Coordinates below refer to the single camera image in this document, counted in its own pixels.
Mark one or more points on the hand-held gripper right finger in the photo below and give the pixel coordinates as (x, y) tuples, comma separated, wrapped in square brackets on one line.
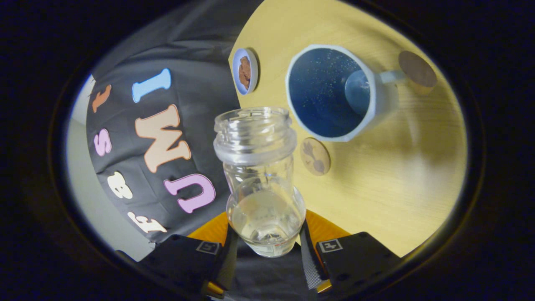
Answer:
[(355, 259)]

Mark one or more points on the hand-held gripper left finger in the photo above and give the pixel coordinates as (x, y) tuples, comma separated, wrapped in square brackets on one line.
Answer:
[(184, 259)]

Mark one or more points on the round cork coaster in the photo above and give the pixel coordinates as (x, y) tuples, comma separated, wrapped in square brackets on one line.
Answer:
[(315, 156)]

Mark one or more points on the clear glass juice bottle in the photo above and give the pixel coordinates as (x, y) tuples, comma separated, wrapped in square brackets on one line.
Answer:
[(257, 138)]

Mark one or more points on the wooden table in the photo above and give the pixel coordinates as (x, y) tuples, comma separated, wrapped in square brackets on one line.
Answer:
[(397, 188)]

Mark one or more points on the brown bread piece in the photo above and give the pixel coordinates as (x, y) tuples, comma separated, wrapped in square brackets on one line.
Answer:
[(244, 65), (245, 81)]

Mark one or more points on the light blue plate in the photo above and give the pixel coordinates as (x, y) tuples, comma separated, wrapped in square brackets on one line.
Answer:
[(253, 71)]

